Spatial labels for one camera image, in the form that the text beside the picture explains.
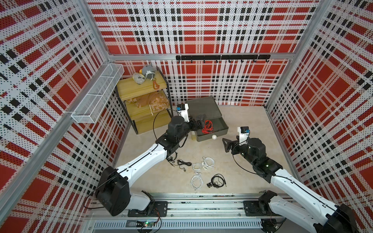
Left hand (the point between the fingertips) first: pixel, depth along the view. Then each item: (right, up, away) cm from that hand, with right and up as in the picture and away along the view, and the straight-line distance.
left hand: (202, 116), depth 76 cm
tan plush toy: (-27, +9, +12) cm, 31 cm away
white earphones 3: (-3, -38, +6) cm, 38 cm away
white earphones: (+5, -29, +14) cm, 32 cm away
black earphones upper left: (-19, -27, +17) cm, 37 cm away
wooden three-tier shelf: (-44, -2, +38) cm, 58 cm away
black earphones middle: (-13, -29, +14) cm, 35 cm away
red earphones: (+5, -7, +10) cm, 13 cm away
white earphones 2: (-2, -32, +12) cm, 34 cm away
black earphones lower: (+9, -38, +6) cm, 39 cm away
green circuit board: (-27, -53, -7) cm, 60 cm away
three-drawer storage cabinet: (+5, +7, +17) cm, 19 cm away
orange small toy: (-26, +18, +10) cm, 33 cm away
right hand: (+17, -12, +2) cm, 21 cm away
